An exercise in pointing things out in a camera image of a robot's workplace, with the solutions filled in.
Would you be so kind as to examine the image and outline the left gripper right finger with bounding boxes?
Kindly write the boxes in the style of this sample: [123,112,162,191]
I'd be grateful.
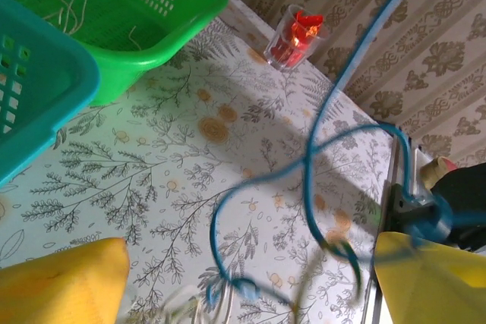
[374,231,486,324]

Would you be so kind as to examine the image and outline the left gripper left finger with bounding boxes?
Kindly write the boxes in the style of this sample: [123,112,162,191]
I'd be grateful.
[0,237,131,324]

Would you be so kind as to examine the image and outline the thin yellow wire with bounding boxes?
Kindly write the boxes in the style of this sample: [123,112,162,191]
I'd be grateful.
[292,238,361,324]

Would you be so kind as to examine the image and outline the thin blue wire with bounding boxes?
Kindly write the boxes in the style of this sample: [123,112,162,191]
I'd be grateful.
[207,0,455,304]

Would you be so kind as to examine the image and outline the round red gold tin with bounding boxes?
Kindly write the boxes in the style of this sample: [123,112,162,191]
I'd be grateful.
[420,156,459,190]

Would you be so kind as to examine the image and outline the floral table cover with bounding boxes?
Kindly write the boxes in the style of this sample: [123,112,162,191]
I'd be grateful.
[0,0,398,324]

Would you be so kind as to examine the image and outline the teal plastic basket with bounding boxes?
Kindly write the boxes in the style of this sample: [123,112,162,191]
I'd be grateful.
[0,0,102,188]

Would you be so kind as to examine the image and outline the green plastic basket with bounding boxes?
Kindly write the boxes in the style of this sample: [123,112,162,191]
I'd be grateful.
[0,0,229,107]

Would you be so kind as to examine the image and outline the clear cup with red contents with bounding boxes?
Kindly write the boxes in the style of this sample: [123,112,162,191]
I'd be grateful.
[264,4,327,71]

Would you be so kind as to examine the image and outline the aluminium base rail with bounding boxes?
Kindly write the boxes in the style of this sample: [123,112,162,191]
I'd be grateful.
[360,124,434,324]

